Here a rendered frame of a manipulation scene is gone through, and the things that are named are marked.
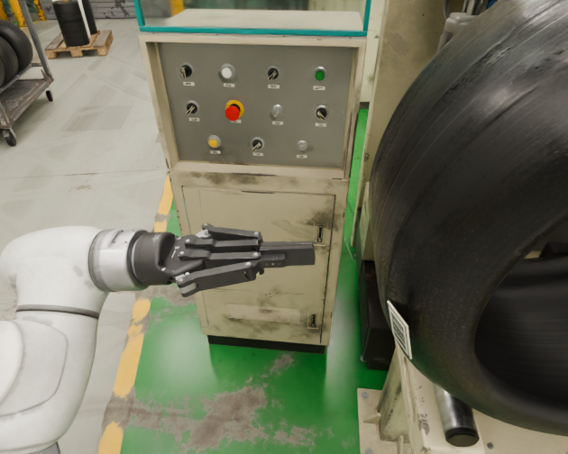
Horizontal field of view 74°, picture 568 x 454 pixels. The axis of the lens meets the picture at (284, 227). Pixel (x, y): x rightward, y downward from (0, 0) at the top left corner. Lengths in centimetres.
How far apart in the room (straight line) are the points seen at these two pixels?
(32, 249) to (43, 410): 21
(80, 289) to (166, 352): 128
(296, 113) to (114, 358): 132
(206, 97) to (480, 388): 92
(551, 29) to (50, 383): 62
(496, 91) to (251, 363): 152
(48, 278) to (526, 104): 55
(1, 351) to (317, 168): 89
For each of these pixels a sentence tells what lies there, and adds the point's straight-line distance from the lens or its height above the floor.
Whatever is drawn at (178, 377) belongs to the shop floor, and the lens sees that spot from 175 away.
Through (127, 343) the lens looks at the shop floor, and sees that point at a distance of 191.
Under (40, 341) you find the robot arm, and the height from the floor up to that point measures 108.
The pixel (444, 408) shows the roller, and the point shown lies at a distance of 66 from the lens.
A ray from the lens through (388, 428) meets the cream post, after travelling 151.
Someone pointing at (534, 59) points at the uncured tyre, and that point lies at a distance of 37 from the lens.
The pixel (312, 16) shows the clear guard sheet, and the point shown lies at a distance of 100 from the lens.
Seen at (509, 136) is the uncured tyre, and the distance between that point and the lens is 35.
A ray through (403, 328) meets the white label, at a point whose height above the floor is 113.
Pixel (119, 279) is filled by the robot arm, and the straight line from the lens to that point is 55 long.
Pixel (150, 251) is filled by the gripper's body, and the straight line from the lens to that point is 53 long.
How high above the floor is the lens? 146
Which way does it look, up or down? 38 degrees down
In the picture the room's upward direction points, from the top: straight up
